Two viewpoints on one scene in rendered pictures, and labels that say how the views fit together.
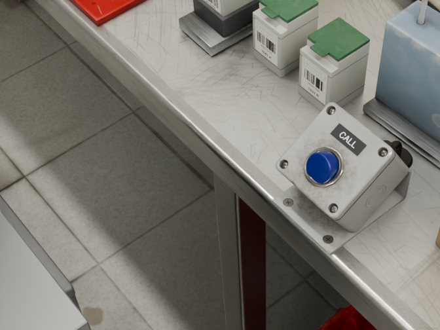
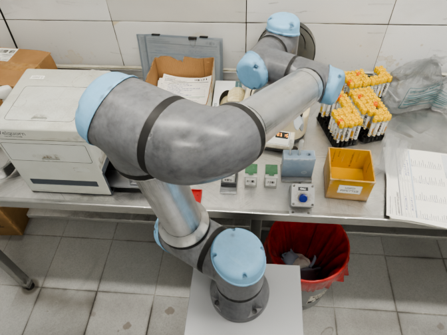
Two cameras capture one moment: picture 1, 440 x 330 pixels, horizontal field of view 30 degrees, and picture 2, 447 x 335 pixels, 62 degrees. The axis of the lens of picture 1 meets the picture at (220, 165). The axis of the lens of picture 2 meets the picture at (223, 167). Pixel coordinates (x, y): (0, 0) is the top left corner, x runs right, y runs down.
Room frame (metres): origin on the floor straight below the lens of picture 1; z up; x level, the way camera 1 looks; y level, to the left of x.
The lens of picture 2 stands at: (0.13, 0.55, 1.86)
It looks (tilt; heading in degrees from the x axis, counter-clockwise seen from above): 50 degrees down; 312
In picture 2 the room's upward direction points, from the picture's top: 3 degrees counter-clockwise
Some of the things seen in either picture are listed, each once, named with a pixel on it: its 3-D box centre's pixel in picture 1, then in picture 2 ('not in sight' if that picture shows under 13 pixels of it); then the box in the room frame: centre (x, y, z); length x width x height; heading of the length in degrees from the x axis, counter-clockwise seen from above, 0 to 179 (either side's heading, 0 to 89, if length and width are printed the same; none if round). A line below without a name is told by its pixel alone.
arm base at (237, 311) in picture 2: not in sight; (239, 284); (0.36, 0.26, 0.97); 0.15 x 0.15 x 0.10
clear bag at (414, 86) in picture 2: not in sight; (414, 78); (0.35, -0.80, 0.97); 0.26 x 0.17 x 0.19; 56
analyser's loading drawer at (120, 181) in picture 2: not in sight; (132, 177); (0.87, 0.18, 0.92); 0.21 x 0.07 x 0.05; 35
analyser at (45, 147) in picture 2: not in sight; (74, 132); (1.08, 0.22, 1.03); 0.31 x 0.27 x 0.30; 35
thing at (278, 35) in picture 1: (285, 29); (251, 175); (0.58, -0.07, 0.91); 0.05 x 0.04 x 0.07; 125
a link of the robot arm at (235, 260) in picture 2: not in sight; (236, 262); (0.37, 0.26, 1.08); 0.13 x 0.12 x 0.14; 6
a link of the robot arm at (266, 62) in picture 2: not in sight; (267, 65); (0.52, -0.03, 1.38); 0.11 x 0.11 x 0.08; 6
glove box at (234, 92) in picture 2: not in sight; (229, 104); (0.84, -0.29, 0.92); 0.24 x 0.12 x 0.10; 125
